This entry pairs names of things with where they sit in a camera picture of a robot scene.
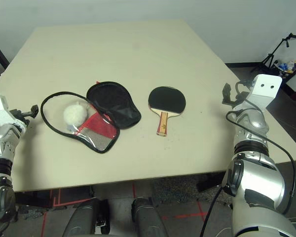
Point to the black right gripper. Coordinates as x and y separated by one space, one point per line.
239 100

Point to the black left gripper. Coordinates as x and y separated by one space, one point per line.
21 117

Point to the white fluffy pompom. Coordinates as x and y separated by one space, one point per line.
75 114

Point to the black red paddle case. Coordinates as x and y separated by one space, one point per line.
113 103

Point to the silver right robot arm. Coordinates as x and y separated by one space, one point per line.
256 177

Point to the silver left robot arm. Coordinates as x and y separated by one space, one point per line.
2 138

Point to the black tripod stand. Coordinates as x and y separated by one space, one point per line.
273 53

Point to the black trash bin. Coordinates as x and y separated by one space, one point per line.
284 70

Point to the grey robot left leg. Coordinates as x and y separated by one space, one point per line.
85 219

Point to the grey robot leg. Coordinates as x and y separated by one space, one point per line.
148 219
85 219

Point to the grey robot right leg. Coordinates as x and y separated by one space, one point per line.
148 219

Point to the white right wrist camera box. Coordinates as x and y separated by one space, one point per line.
265 91

